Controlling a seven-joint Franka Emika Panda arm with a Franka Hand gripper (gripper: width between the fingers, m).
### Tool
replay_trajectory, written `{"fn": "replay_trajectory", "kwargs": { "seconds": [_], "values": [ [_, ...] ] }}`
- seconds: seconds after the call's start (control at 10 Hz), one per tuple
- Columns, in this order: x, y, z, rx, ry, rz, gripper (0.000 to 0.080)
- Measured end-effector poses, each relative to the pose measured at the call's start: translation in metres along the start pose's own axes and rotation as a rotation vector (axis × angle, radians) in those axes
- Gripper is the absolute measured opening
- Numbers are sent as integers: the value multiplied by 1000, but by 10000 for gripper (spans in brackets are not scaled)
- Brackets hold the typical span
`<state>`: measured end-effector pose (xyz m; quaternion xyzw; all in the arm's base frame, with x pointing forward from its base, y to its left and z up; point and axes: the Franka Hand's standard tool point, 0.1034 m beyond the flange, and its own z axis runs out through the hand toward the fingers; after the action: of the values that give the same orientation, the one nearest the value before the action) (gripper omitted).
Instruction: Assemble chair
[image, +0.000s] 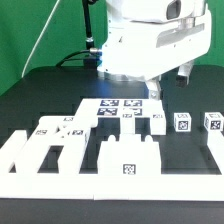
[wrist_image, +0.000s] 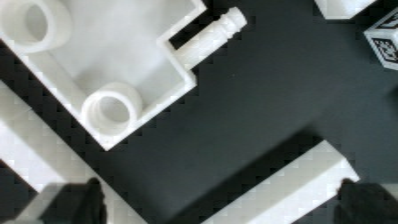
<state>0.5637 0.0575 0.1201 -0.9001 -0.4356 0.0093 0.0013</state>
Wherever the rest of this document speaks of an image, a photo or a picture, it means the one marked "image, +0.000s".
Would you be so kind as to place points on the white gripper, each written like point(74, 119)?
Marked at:
point(143, 51)

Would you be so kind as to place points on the white chair seat part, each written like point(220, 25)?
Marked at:
point(129, 156)

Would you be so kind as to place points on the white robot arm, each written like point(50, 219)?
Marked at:
point(147, 38)

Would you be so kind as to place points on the white chair back part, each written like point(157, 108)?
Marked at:
point(70, 133)

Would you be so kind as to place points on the white bar part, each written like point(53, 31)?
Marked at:
point(10, 150)

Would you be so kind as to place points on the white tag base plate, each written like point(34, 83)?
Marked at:
point(114, 108)

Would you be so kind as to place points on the white front fence wall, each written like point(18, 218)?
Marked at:
point(96, 187)

